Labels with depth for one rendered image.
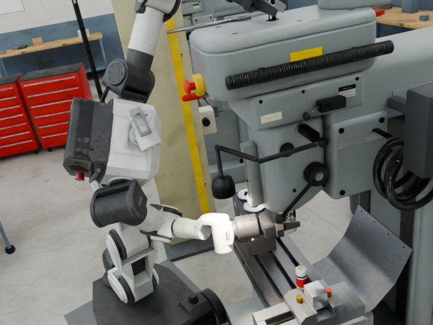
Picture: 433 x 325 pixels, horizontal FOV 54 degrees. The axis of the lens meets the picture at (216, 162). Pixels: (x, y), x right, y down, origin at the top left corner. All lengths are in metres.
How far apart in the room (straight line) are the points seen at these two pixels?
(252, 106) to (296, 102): 0.12
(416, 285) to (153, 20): 1.28
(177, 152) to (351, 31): 2.14
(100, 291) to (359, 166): 1.58
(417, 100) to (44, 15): 9.49
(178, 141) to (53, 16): 7.39
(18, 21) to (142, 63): 8.85
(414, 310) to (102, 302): 1.46
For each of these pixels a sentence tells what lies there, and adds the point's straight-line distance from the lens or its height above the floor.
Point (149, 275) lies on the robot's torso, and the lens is 2.10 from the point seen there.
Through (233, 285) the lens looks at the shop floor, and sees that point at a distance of 3.07.
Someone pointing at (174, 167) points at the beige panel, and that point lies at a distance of 3.16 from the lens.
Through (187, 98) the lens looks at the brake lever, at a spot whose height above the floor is 1.70.
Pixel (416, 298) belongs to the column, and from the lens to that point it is 1.74.
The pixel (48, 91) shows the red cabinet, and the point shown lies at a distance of 5.81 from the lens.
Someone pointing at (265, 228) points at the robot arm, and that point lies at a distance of 1.41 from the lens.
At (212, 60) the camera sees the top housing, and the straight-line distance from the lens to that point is 1.06.
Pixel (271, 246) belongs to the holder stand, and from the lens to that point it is 1.81.
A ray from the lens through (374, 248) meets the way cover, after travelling 1.72.
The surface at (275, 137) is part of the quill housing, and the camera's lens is 1.19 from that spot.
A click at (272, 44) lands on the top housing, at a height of 1.85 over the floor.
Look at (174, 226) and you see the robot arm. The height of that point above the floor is 1.22.
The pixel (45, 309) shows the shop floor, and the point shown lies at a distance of 3.41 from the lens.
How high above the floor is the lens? 2.07
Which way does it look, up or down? 26 degrees down
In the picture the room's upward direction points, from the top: 9 degrees counter-clockwise
